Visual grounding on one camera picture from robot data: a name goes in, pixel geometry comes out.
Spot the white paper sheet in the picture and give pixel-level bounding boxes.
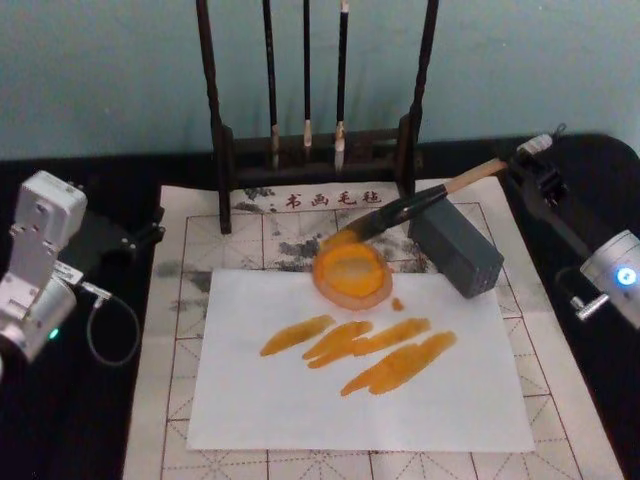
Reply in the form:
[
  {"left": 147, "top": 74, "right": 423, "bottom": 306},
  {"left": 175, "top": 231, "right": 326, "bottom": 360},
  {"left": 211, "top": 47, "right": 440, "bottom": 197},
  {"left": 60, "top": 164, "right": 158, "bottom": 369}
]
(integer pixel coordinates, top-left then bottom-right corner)
[{"left": 185, "top": 267, "right": 537, "bottom": 454}]

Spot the large brush with wooden handle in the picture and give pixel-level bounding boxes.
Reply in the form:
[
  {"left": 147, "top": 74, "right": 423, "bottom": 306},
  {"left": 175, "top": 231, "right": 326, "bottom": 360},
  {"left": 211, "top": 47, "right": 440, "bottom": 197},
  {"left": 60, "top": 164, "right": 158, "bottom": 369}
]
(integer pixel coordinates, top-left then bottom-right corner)
[{"left": 319, "top": 157, "right": 509, "bottom": 254}]

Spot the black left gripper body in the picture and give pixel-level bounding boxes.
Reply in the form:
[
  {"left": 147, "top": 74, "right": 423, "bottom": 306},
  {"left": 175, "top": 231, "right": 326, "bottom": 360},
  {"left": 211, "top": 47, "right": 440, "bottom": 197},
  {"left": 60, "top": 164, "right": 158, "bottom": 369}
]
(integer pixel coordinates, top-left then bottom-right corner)
[{"left": 58, "top": 210, "right": 140, "bottom": 284}]

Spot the thin dark right wrist cable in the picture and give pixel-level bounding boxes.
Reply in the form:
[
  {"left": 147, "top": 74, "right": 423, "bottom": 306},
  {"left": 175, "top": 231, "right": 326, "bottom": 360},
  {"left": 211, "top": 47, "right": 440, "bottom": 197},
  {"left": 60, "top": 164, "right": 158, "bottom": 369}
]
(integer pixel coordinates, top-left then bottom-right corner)
[{"left": 553, "top": 263, "right": 612, "bottom": 321}]

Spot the grey rectangular block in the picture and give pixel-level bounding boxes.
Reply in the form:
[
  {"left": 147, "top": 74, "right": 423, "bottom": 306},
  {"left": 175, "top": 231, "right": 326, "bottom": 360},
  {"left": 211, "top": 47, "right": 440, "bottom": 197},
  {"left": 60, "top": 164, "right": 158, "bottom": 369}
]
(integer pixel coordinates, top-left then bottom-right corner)
[{"left": 407, "top": 197, "right": 505, "bottom": 300}]

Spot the round dish of orange paint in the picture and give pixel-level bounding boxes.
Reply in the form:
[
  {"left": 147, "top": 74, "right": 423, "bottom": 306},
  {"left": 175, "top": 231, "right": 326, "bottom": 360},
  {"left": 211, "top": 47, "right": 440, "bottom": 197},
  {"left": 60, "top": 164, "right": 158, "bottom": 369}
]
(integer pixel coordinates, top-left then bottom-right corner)
[{"left": 312, "top": 242, "right": 394, "bottom": 311}]

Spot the white gridded calligraphy felt mat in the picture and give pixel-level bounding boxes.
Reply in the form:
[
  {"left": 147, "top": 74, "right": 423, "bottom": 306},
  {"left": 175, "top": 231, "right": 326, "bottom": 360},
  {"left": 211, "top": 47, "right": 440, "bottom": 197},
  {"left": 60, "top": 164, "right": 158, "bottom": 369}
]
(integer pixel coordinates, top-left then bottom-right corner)
[{"left": 122, "top": 177, "right": 626, "bottom": 480}]

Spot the dark wooden brush rack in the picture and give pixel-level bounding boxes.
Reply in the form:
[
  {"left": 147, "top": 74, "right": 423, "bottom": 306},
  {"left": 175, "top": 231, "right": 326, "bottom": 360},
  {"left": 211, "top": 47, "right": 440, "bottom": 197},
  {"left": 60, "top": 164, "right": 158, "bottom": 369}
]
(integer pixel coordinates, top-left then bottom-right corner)
[{"left": 194, "top": 0, "right": 441, "bottom": 236}]

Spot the black table cloth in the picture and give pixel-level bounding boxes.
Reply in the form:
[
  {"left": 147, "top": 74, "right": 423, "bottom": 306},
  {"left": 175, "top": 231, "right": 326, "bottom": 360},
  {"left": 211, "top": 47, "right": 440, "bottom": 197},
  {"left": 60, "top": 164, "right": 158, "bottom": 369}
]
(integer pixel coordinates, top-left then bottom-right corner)
[{"left": 0, "top": 132, "right": 640, "bottom": 480}]

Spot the thin black hanging brush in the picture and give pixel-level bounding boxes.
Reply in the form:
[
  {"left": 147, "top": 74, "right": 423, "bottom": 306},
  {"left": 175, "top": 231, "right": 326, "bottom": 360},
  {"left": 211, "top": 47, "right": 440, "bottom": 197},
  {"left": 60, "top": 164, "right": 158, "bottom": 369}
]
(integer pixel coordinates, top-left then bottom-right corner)
[
  {"left": 333, "top": 0, "right": 350, "bottom": 174},
  {"left": 260, "top": 0, "right": 282, "bottom": 171},
  {"left": 301, "top": 0, "right": 314, "bottom": 151}
]

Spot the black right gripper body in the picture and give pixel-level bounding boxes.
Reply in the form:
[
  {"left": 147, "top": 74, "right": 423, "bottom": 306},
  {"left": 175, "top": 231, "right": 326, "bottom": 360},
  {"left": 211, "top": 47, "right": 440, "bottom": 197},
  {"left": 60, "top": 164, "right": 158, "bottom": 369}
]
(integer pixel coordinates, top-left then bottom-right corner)
[{"left": 521, "top": 169, "right": 599, "bottom": 262}]

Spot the thin dark left wrist cable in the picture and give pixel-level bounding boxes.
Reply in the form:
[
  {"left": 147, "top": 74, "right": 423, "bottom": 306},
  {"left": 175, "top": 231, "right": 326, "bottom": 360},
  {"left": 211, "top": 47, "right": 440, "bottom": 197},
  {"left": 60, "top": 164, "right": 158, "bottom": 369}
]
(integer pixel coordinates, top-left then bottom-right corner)
[{"left": 81, "top": 281, "right": 142, "bottom": 367}]

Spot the thin dark wrist cable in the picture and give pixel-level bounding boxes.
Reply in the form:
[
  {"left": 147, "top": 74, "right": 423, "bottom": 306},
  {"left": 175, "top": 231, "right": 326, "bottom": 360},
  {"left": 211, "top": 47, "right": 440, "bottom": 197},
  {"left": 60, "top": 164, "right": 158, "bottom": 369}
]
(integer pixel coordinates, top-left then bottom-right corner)
[
  {"left": 81, "top": 281, "right": 142, "bottom": 367},
  {"left": 553, "top": 263, "right": 612, "bottom": 321}
]

